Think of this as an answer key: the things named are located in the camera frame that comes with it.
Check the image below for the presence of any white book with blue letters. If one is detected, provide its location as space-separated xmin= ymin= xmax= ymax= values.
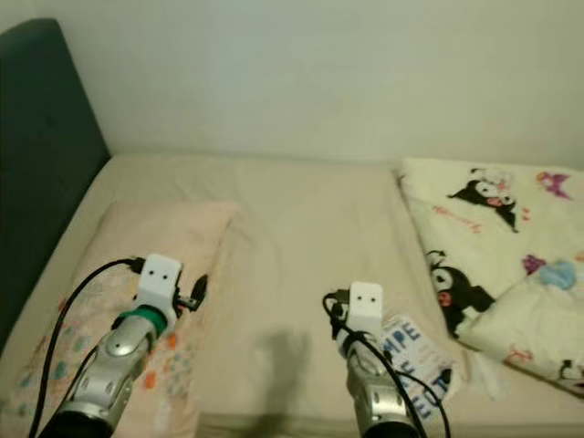
xmin=379 ymin=313 xmax=457 ymax=421

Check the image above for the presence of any cream cartoon print blanket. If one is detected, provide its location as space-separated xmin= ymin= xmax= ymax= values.
xmin=399 ymin=157 xmax=584 ymax=398

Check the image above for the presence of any beige bed mattress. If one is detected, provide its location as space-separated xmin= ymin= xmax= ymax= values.
xmin=0 ymin=151 xmax=584 ymax=438

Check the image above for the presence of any dark padded headboard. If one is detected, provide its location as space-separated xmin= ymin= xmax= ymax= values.
xmin=0 ymin=18 xmax=112 ymax=348

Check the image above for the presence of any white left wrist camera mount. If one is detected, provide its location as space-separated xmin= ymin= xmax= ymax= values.
xmin=132 ymin=255 xmax=183 ymax=320

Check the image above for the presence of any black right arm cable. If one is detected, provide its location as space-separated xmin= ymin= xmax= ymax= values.
xmin=324 ymin=292 xmax=453 ymax=438

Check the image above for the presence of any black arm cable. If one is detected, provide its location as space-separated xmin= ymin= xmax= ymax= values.
xmin=26 ymin=258 xmax=147 ymax=438
xmin=324 ymin=292 xmax=453 ymax=438

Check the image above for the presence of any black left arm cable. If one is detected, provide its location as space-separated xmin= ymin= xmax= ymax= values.
xmin=26 ymin=258 xmax=147 ymax=438

